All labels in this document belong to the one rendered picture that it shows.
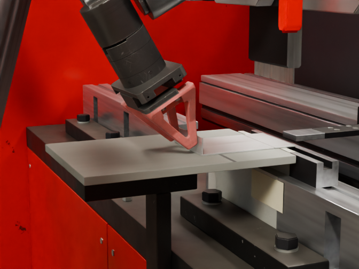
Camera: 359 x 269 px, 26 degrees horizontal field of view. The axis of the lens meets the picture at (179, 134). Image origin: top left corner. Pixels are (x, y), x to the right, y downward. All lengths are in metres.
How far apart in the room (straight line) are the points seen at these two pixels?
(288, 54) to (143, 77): 0.18
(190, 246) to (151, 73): 0.23
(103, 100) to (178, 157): 0.70
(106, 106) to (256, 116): 0.31
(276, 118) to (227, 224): 0.53
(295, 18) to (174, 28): 1.06
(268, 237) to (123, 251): 0.30
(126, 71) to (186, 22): 0.99
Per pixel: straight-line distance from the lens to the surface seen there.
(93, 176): 0.84
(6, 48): 0.47
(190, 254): 0.97
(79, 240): 1.41
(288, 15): 0.83
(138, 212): 1.13
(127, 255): 1.15
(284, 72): 0.99
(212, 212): 1.03
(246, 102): 1.58
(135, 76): 0.90
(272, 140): 1.01
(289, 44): 0.96
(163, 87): 0.97
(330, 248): 0.90
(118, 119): 1.52
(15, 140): 1.79
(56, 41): 1.78
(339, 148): 1.31
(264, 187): 0.99
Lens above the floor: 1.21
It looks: 12 degrees down
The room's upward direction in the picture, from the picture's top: straight up
